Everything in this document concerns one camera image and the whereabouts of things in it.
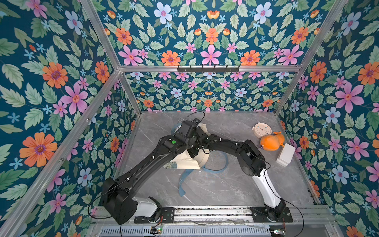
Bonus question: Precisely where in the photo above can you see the white rectangular box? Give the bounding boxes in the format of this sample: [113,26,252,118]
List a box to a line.
[276,144,296,167]

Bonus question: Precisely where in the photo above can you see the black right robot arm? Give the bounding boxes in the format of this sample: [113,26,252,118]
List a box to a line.
[188,127,286,222]

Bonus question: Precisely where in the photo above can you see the cream canvas tote bag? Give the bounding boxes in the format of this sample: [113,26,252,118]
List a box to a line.
[170,121,229,198]

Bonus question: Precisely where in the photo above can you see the orange plush toy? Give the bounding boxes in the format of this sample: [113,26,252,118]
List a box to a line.
[260,132,285,151]

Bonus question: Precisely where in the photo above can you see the white slotted cable duct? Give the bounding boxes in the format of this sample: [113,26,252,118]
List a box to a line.
[98,226,271,237]

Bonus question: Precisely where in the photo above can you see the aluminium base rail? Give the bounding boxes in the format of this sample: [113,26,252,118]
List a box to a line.
[88,205,335,227]

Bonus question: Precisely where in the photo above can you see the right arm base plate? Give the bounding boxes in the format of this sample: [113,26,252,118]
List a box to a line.
[249,206,294,223]

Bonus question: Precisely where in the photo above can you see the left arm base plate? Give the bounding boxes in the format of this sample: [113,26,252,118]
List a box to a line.
[134,207,175,224]

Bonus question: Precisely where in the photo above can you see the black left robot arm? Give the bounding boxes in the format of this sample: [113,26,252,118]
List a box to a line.
[100,118,200,225]

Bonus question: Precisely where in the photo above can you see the black hook rail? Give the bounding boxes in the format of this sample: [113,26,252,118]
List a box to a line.
[177,65,240,73]

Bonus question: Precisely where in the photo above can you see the pink round alarm clock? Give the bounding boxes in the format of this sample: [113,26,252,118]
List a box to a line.
[252,122,272,138]

